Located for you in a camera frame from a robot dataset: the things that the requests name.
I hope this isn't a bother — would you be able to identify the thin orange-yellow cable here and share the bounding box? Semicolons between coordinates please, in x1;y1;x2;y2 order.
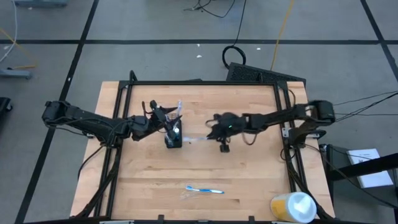
0;27;37;70

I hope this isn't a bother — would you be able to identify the coiled black cable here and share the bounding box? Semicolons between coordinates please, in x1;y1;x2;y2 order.
221;0;248;70

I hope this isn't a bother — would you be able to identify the black chair caster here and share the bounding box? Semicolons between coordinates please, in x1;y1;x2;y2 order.
0;96;13;113

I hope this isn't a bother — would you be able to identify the grey desk foot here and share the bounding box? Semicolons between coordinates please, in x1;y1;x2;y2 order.
0;68;34;80
12;0;68;7

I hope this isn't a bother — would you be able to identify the yellow extension cable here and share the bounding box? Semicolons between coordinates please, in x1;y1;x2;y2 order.
269;0;295;71

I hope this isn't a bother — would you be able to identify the white cable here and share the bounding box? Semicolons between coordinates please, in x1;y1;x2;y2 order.
0;0;18;63

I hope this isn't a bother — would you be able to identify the yellow wipes canister white lid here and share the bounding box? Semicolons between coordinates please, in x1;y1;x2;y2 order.
269;191;317;224

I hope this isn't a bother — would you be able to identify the white paper booklet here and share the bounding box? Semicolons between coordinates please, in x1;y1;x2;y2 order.
346;148;394;189

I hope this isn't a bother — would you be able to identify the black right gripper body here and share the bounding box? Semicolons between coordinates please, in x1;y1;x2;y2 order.
213;111;248;154

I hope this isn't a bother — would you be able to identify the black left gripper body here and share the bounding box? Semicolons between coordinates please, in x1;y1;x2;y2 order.
148;106;175;141

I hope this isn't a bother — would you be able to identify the black wire caddy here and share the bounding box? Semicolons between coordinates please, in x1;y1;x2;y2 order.
164;112;184;149

